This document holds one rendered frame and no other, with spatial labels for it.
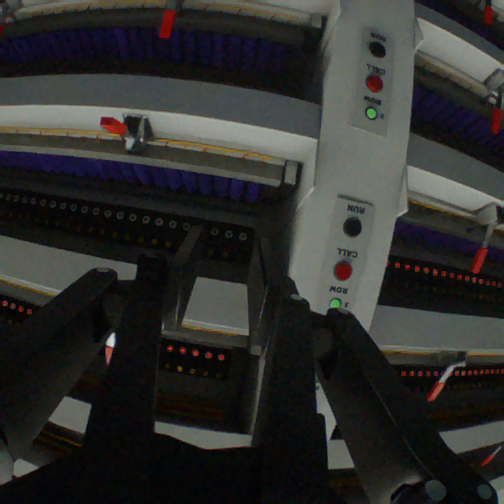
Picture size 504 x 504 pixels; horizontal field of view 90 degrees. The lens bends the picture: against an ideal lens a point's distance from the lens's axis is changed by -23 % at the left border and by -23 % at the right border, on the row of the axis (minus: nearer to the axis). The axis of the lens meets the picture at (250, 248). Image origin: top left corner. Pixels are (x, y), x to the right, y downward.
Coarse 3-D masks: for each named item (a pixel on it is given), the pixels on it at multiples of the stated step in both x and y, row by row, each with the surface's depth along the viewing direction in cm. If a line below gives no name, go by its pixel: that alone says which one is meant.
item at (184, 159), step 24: (0, 144) 31; (24, 144) 31; (48, 144) 32; (72, 144) 32; (96, 144) 32; (120, 144) 33; (192, 144) 32; (192, 168) 34; (216, 168) 33; (240, 168) 34; (264, 168) 34
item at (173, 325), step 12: (192, 228) 18; (204, 228) 19; (192, 240) 16; (180, 252) 14; (192, 252) 15; (180, 264) 13; (192, 264) 15; (168, 276) 13; (180, 276) 13; (192, 276) 16; (168, 288) 13; (180, 288) 13; (192, 288) 17; (168, 300) 13; (180, 300) 13; (168, 312) 13; (180, 312) 13; (168, 324) 13; (180, 324) 13
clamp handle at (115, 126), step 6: (102, 120) 22; (108, 120) 22; (114, 120) 23; (102, 126) 23; (108, 126) 23; (114, 126) 23; (120, 126) 24; (126, 126) 26; (114, 132) 25; (120, 132) 25; (126, 132) 26; (132, 138) 29; (126, 144) 29; (132, 144) 29
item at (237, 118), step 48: (0, 96) 27; (48, 96) 27; (96, 96) 28; (144, 96) 28; (192, 96) 29; (240, 96) 29; (240, 144) 32; (288, 144) 31; (48, 192) 44; (96, 192) 45; (288, 192) 35
